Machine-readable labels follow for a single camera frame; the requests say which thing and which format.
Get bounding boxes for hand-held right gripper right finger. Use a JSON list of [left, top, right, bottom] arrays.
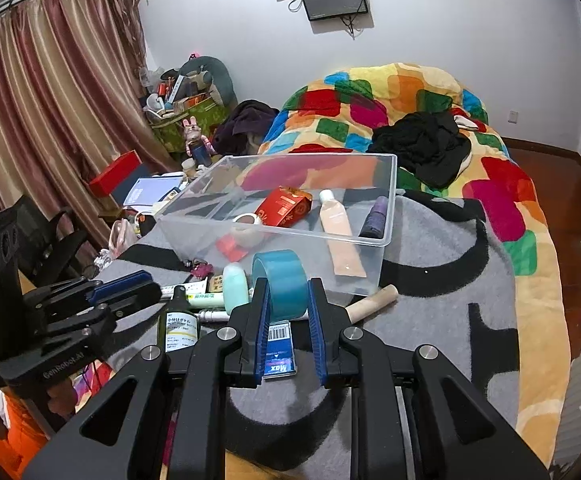
[[307, 278, 551, 480]]

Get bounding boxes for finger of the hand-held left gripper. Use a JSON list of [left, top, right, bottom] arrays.
[[35, 282, 164, 346], [23, 270, 154, 311]]

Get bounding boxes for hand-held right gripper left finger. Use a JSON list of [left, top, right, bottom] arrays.
[[20, 277, 272, 480]]

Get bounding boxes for blue barcode packet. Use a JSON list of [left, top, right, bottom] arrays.
[[263, 321, 299, 377]]

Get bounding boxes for blue tape roll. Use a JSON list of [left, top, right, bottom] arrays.
[[251, 249, 311, 322]]

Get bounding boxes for mint green bottle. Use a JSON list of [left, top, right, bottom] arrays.
[[222, 264, 251, 311]]

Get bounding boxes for green glass bottle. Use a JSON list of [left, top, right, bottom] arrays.
[[156, 285, 201, 356]]

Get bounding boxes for cream cylinder bottle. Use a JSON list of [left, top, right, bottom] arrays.
[[345, 284, 399, 325]]

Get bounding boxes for pink keychain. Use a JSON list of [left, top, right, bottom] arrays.
[[183, 258, 214, 281]]

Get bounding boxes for clear plastic storage box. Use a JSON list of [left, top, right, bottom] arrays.
[[156, 154, 399, 297]]

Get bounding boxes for pink bag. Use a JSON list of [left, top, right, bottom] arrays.
[[110, 219, 138, 258]]

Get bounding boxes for red card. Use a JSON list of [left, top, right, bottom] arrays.
[[215, 237, 248, 262]]

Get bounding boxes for peach lotion bottle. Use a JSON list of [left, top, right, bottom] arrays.
[[318, 189, 368, 278]]

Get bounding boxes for beige tape roll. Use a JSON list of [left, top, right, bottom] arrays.
[[230, 213, 264, 247]]

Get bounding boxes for blue notebook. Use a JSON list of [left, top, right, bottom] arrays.
[[122, 176, 184, 207]]

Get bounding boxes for long red box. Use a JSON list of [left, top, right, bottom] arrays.
[[89, 150, 141, 197]]

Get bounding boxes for red patterned box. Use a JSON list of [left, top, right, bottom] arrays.
[[254, 186, 314, 230]]

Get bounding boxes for purple bottle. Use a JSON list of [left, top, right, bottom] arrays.
[[359, 196, 389, 240]]

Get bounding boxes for grey black patterned blanket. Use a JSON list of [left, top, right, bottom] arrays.
[[50, 190, 521, 466]]

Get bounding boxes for green storage box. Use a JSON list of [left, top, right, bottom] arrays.
[[148, 100, 231, 153]]

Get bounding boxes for orange cloth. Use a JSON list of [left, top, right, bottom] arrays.
[[0, 390, 51, 480]]

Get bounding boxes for pink bunny toy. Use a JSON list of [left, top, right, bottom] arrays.
[[183, 116, 216, 166]]

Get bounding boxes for striped pink curtain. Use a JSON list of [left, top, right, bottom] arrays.
[[0, 0, 181, 221]]

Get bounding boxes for dark purple clothes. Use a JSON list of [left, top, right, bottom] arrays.
[[213, 100, 278, 157]]

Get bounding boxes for black clothes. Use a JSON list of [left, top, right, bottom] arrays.
[[368, 110, 473, 186]]

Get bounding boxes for colourful patchwork blanket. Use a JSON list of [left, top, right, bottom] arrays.
[[258, 62, 571, 441]]

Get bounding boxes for grey neck pillow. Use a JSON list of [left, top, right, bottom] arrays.
[[178, 55, 238, 111]]

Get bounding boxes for black monitor cable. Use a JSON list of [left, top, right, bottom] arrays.
[[343, 12, 366, 41]]

